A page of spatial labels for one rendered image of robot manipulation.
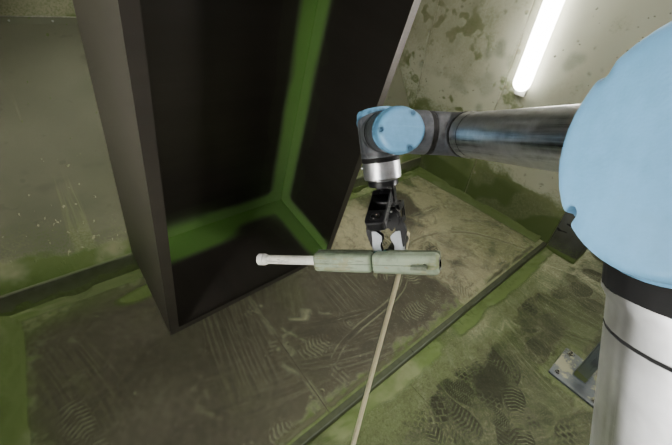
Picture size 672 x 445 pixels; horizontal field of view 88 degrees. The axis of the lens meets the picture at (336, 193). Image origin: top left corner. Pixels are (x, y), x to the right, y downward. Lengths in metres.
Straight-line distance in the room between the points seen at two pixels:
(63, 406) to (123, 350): 0.24
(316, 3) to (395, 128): 0.59
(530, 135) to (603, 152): 0.31
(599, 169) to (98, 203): 1.88
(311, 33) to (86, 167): 1.23
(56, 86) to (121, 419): 1.39
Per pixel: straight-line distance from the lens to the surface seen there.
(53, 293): 2.00
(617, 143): 0.21
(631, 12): 2.36
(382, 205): 0.80
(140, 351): 1.72
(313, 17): 1.17
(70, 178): 1.95
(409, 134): 0.68
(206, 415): 1.53
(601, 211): 0.20
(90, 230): 1.94
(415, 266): 0.80
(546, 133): 0.49
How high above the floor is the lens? 1.41
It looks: 33 degrees down
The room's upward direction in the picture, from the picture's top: 7 degrees clockwise
